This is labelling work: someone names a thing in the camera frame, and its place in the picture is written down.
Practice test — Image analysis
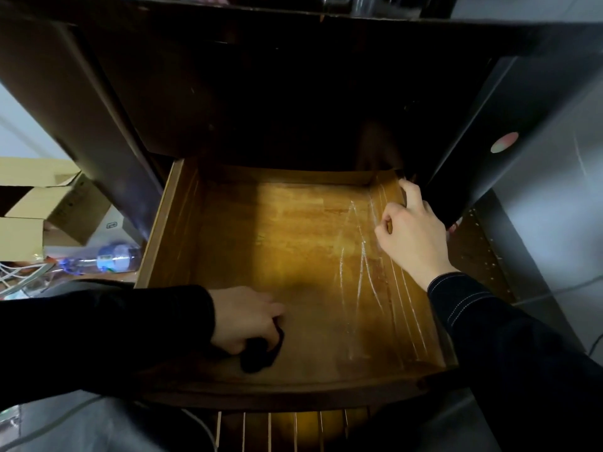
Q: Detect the clear bottle with blue label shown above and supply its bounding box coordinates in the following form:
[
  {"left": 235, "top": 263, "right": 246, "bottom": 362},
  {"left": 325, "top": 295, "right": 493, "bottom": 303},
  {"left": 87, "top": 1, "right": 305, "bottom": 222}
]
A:
[{"left": 57, "top": 242, "right": 142, "bottom": 276}]

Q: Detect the person's left forearm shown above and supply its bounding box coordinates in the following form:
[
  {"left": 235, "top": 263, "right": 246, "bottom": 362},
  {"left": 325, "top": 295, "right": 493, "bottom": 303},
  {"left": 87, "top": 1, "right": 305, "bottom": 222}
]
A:
[{"left": 0, "top": 283, "right": 216, "bottom": 412}]

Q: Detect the person's right forearm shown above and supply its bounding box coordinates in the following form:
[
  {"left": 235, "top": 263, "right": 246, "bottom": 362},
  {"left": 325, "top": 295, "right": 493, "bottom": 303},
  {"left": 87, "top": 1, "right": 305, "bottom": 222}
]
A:
[{"left": 427, "top": 272, "right": 603, "bottom": 452}]

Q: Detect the person's right hand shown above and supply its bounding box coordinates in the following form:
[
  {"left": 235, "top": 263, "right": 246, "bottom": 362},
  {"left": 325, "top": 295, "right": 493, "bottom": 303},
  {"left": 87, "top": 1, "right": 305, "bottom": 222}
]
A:
[{"left": 374, "top": 178, "right": 459, "bottom": 292}]

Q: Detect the black cloth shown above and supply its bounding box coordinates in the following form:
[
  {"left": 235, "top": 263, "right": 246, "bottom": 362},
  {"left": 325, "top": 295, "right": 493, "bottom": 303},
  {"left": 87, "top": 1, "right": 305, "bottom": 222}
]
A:
[{"left": 239, "top": 323, "right": 286, "bottom": 374}]

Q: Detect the wooden drawer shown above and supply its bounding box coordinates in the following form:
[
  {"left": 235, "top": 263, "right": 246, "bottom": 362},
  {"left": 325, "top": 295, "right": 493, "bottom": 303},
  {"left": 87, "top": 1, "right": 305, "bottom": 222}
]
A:
[{"left": 135, "top": 157, "right": 459, "bottom": 412}]

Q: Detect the brown studded panel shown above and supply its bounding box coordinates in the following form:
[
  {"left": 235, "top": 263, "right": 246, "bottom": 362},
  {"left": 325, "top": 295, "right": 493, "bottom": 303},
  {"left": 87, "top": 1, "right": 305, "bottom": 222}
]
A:
[{"left": 447, "top": 208, "right": 516, "bottom": 305}]

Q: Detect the round pink green sticker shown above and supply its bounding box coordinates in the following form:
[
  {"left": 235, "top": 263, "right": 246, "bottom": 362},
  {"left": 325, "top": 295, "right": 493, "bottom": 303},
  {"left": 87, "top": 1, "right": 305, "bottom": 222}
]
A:
[{"left": 490, "top": 132, "right": 520, "bottom": 154}]

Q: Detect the person's left hand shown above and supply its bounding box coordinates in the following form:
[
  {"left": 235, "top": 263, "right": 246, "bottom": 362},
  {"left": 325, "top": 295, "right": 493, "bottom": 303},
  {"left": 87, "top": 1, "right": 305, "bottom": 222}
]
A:
[{"left": 209, "top": 285, "right": 286, "bottom": 356}]

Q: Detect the open cardboard box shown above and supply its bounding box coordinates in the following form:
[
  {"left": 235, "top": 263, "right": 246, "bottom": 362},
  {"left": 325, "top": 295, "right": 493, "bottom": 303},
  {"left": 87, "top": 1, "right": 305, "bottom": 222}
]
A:
[{"left": 0, "top": 157, "right": 112, "bottom": 246}]

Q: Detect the slatted wooden panel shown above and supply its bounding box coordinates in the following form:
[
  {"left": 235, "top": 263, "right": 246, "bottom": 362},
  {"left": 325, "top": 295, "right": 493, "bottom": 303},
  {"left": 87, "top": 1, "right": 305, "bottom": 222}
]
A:
[{"left": 215, "top": 406, "right": 378, "bottom": 452}]

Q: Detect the flat cardboard box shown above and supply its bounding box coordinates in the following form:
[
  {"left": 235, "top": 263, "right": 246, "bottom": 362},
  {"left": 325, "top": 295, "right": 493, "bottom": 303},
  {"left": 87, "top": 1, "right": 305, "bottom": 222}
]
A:
[{"left": 0, "top": 216, "right": 82, "bottom": 263}]

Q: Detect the dark wooden cabinet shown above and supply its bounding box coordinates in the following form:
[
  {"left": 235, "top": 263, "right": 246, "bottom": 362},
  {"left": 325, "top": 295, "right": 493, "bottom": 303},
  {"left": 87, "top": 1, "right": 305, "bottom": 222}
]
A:
[{"left": 0, "top": 0, "right": 603, "bottom": 240}]

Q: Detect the white wire rack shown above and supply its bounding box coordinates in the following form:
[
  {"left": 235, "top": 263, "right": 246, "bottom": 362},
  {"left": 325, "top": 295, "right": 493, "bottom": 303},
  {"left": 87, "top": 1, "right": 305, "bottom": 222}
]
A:
[{"left": 0, "top": 261, "right": 56, "bottom": 298}]

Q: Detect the white cable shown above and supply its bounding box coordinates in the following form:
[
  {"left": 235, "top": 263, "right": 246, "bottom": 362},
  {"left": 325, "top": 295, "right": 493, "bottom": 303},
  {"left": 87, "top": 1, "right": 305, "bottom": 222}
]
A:
[{"left": 180, "top": 408, "right": 219, "bottom": 452}]

